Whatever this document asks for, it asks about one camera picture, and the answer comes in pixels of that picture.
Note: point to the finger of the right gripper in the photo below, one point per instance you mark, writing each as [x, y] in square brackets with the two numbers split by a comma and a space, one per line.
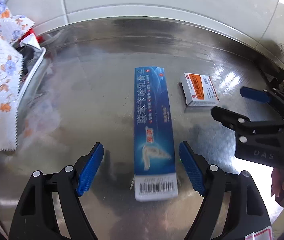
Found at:
[231, 120]
[262, 96]

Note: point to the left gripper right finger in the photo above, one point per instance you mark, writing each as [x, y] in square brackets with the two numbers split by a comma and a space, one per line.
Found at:
[247, 216]

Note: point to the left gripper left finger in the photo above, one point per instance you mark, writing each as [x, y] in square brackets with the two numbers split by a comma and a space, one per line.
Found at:
[35, 217]

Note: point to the blue toothpaste box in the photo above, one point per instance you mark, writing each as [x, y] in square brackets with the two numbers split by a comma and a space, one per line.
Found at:
[155, 175]

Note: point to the small orange white box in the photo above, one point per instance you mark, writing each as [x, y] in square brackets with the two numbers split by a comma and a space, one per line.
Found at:
[199, 90]

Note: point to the white storage tray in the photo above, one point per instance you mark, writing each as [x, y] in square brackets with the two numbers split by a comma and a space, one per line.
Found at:
[30, 83]

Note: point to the floral white cloth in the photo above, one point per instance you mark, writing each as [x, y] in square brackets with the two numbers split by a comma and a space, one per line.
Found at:
[12, 28]

